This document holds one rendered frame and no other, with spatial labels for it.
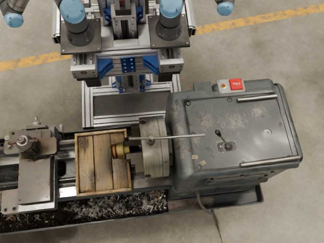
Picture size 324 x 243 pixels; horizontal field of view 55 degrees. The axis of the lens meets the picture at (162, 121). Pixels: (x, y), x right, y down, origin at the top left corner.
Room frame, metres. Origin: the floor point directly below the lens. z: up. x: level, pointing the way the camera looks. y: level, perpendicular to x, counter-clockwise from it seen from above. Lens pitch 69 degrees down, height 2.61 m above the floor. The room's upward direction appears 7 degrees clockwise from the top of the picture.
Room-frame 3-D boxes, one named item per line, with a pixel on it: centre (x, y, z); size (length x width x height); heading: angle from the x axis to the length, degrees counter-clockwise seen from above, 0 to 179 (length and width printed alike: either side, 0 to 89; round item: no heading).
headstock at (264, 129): (0.56, -0.35, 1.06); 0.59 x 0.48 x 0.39; 103
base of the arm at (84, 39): (1.02, 0.51, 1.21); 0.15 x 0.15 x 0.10
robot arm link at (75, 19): (1.02, 0.51, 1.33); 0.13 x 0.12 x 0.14; 34
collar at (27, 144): (0.38, 0.67, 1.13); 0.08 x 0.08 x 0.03
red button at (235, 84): (0.77, -0.35, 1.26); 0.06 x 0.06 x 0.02; 13
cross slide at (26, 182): (0.32, 0.65, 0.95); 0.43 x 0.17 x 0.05; 13
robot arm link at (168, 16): (1.13, 0.02, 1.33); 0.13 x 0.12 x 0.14; 171
